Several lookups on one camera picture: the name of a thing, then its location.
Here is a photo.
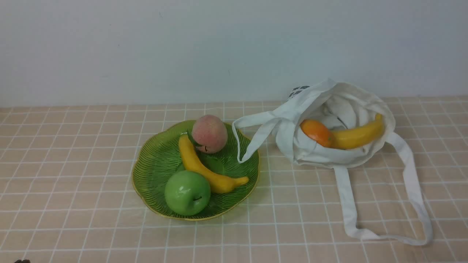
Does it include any green leaf-shaped glass plate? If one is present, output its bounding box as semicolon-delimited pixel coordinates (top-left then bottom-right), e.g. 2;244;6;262
132;120;261;221

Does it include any yellow banana in bag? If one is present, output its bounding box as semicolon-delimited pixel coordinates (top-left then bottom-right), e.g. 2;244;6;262
331;114;385;150

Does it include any orange mango fruit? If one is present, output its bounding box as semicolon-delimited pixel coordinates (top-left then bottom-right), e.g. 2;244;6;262
300;119;334;148

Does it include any white cloth tote bag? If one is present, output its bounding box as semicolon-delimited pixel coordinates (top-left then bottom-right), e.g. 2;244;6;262
232;79;433;246

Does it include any pink peach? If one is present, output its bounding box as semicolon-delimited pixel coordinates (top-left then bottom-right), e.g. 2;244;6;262
192;115;228;154

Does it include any yellow banana on plate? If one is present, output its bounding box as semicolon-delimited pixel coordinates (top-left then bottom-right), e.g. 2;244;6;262
178;133;249;194

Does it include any green apple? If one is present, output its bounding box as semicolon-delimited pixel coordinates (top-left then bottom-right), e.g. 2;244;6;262
164;170;211;216

